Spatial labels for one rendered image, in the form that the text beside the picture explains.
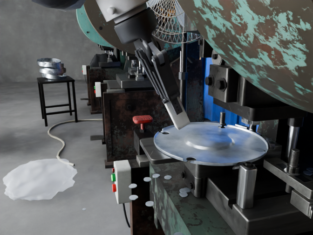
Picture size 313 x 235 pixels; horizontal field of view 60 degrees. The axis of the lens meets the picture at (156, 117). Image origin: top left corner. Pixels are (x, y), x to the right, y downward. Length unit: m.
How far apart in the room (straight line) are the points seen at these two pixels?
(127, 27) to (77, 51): 6.75
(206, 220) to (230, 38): 0.46
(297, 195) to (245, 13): 0.47
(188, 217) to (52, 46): 6.76
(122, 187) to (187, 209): 0.32
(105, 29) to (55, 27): 5.33
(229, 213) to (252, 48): 0.44
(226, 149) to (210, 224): 0.18
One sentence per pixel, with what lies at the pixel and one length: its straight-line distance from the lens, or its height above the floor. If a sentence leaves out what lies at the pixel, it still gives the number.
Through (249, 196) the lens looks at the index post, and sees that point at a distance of 0.60.
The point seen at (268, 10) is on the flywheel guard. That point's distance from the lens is 0.22.
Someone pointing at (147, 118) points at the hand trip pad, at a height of 0.76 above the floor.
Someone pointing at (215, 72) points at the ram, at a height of 0.96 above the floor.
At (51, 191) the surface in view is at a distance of 1.95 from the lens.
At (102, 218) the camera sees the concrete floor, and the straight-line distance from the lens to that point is 1.76.
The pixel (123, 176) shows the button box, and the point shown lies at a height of 0.60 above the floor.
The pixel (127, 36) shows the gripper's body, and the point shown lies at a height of 1.04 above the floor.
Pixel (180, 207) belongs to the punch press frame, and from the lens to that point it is 0.70.
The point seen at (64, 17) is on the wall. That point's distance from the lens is 7.22.
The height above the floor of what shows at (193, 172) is 0.71.
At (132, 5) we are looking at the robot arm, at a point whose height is 1.09.
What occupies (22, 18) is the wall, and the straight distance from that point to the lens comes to 7.31.
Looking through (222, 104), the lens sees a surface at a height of 0.87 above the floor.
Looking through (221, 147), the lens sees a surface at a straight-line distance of 0.68.
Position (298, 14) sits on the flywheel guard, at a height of 1.06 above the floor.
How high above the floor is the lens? 1.04
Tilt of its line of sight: 16 degrees down
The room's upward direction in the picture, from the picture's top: straight up
